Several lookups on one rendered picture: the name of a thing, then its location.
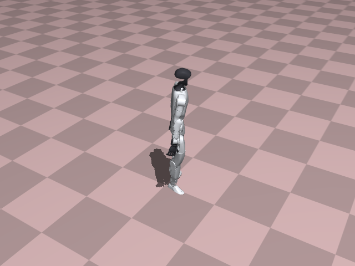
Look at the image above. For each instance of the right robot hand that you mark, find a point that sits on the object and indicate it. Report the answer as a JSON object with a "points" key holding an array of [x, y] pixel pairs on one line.
{"points": [[173, 149]]}

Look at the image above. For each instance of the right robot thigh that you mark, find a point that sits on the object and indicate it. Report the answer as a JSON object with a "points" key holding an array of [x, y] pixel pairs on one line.
{"points": [[178, 158]]}

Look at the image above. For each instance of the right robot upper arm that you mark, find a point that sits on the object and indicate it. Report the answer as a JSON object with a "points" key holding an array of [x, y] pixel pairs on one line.
{"points": [[180, 104]]}

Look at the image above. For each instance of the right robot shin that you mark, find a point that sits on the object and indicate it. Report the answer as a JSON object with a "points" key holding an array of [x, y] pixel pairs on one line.
{"points": [[174, 172]]}

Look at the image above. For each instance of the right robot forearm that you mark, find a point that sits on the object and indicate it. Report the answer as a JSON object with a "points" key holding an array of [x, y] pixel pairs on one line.
{"points": [[176, 130]]}

